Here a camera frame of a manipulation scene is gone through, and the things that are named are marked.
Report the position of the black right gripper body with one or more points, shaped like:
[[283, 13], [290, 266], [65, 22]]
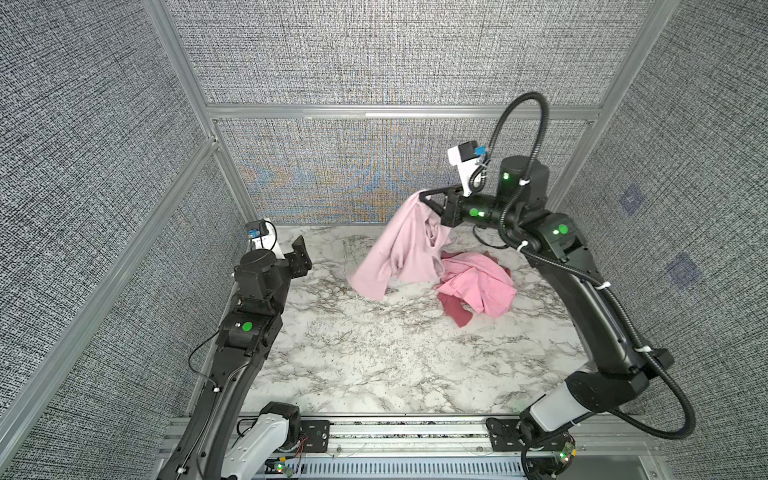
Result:
[[457, 216]]

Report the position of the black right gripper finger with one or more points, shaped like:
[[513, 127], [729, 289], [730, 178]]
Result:
[[427, 194], [438, 207]]

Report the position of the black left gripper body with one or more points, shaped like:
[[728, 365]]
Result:
[[297, 265]]

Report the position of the light pink cloth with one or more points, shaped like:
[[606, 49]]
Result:
[[409, 250]]

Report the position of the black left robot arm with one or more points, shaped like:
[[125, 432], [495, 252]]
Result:
[[242, 344]]

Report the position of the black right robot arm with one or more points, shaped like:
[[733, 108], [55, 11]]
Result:
[[621, 364]]

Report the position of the dark red cloth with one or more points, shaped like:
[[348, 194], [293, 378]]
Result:
[[459, 309]]

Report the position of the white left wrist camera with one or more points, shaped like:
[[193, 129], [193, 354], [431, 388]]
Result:
[[261, 234]]

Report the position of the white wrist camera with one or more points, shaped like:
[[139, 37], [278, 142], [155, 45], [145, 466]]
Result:
[[261, 234], [466, 157]]

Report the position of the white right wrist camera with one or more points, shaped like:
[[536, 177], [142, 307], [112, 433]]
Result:
[[466, 157]]

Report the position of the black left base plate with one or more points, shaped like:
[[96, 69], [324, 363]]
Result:
[[271, 433]]

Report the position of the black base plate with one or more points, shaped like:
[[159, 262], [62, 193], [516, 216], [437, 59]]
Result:
[[514, 434], [271, 433]]

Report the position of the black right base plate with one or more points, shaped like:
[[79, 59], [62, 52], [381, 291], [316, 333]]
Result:
[[514, 434]]

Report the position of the aluminium front rail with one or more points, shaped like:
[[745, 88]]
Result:
[[432, 446]]

